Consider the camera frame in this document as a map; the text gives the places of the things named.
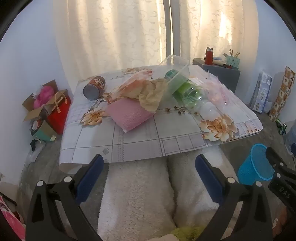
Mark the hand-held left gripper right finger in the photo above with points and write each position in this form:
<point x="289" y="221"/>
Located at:
<point x="208" y="180"/>

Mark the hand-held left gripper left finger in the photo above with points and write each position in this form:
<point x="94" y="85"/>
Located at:
<point x="90" y="178"/>

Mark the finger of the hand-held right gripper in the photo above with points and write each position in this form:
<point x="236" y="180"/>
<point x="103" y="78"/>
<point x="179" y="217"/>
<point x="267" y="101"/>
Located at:
<point x="281" y="168"/>

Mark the blue mesh basket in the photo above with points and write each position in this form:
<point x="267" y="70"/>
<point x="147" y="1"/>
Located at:
<point x="249" y="166"/>

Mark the pink cloth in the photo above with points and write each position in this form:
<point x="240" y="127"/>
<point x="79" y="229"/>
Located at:
<point x="129" y="115"/>

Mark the green plastic bottle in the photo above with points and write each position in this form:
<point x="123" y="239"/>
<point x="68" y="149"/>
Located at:
<point x="189" y="95"/>

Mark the clear pinkish plastic bag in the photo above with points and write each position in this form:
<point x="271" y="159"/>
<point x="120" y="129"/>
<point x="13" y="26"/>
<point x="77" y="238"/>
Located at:
<point x="215" y="92"/>

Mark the brown snack can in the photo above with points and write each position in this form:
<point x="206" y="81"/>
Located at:
<point x="93" y="89"/>

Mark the clear bag with red print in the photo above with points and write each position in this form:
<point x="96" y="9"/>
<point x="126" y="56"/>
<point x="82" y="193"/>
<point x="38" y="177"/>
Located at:
<point x="129" y="87"/>

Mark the clear plastic container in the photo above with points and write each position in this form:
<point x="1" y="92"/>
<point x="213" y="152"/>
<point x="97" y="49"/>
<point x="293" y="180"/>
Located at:
<point x="175" y="63"/>

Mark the clear water jug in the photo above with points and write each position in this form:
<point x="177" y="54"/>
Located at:
<point x="291" y="142"/>

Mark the green toy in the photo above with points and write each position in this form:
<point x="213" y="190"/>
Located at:
<point x="281" y="127"/>

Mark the person's left leg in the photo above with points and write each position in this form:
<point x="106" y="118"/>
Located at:
<point x="136" y="199"/>

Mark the floral tablecloth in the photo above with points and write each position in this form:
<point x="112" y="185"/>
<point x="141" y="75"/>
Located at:
<point x="138" y="139"/>

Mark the green gift box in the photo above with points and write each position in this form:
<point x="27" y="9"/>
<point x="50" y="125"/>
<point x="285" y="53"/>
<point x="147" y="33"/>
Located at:
<point x="45" y="134"/>

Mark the red gift bag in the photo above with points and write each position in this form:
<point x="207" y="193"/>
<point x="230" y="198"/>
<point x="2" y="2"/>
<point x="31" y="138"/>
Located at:
<point x="57" y="118"/>

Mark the brown patterned paper roll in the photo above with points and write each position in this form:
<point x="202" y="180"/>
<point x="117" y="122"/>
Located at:
<point x="282" y="95"/>

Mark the toilet paper pack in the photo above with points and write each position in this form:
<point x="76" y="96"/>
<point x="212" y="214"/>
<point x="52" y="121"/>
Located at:
<point x="260" y="92"/>

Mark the cardboard box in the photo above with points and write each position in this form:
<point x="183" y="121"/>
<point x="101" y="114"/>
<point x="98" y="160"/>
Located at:
<point x="30" y="113"/>

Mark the pink packet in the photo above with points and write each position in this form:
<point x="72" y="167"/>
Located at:
<point x="11" y="222"/>

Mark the pink plush toy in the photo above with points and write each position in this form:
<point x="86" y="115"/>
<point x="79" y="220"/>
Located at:
<point x="44" y="96"/>

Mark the grey cabinet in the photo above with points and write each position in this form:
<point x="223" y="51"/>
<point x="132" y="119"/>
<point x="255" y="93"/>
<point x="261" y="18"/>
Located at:
<point x="222" y="76"/>

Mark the green pen holder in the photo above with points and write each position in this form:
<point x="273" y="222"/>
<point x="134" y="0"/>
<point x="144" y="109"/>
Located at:
<point x="232" y="62"/>

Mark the white tube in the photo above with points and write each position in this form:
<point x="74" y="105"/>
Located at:
<point x="219" y="60"/>

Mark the red thermos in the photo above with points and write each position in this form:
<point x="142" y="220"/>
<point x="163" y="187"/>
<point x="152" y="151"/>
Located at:
<point x="209" y="58"/>

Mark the cream patterned curtain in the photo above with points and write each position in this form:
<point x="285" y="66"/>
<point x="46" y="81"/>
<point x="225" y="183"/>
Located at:
<point x="219" y="27"/>
<point x="111" y="34"/>

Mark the grey window frame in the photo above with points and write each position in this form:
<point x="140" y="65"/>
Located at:
<point x="172" y="27"/>

